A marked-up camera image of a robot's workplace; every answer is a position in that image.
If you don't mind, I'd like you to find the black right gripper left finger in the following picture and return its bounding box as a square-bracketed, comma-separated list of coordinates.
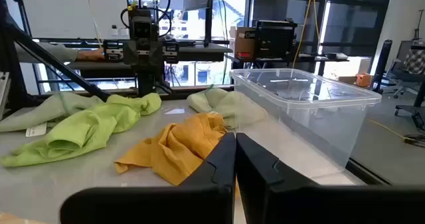
[59, 132, 236, 224]

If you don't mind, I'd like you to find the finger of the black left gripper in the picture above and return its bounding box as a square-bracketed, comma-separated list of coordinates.
[123, 41, 144, 68]
[143, 41, 164, 68]

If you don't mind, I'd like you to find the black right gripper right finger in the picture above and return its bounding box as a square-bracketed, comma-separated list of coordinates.
[236, 133, 425, 224]

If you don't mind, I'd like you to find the mustard orange towel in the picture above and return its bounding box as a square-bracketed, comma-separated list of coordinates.
[114, 112, 233, 187]

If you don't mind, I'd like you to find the pale green towel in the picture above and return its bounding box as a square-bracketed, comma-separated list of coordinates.
[186, 86, 266, 130]
[0, 91, 106, 134]

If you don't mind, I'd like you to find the bright lime green towel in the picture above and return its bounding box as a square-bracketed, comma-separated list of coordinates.
[1, 92, 163, 168]

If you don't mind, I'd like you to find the small white towel tag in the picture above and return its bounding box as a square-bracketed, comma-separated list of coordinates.
[25, 122, 48, 138]

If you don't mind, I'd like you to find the peach pink towel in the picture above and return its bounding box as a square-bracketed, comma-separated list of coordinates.
[0, 212, 47, 224]

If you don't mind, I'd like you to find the person's forearm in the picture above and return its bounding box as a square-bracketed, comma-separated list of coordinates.
[15, 43, 80, 64]

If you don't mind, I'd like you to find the white whiteboard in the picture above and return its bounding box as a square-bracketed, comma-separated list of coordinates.
[18, 0, 130, 41]

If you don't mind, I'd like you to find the black monitor pole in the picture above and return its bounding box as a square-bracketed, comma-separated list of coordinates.
[204, 0, 232, 48]

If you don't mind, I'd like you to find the clear plastic bin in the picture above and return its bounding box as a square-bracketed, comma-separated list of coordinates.
[228, 67, 383, 180]

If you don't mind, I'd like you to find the brown cardboard box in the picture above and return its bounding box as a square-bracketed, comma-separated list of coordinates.
[234, 26, 257, 61]

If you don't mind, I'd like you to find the silver aluminium profile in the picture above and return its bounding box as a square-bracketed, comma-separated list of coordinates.
[0, 71, 11, 118]

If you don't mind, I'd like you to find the black equipment case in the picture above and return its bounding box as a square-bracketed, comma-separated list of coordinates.
[254, 19, 299, 60]

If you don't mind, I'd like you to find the small orange box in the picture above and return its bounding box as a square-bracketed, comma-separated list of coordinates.
[355, 72, 373, 88]

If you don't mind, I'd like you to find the black shelf table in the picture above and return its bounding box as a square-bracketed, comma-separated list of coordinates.
[228, 53, 350, 77]

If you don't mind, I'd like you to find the black floor stand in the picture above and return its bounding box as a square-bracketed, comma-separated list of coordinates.
[394, 80, 425, 132]

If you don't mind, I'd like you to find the black cylinder tower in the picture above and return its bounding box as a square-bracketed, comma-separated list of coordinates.
[371, 39, 394, 94]

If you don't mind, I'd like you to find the black office chair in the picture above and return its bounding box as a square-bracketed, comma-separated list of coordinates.
[386, 39, 425, 100]

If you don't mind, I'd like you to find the plaid cloth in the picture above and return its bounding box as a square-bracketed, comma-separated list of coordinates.
[403, 49, 425, 74]

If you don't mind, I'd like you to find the black tripod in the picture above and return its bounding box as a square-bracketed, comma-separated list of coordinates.
[412, 8, 425, 42]

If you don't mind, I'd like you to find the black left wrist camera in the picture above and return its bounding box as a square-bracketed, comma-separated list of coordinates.
[129, 16, 154, 41]

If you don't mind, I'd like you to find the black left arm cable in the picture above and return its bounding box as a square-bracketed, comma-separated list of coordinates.
[120, 0, 172, 35]

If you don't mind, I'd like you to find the black diagonal frame strut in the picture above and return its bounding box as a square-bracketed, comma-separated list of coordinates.
[0, 21, 112, 102]

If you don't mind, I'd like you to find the yellow cable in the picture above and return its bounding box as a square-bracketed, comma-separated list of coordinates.
[367, 117, 416, 142]
[291, 0, 321, 69]

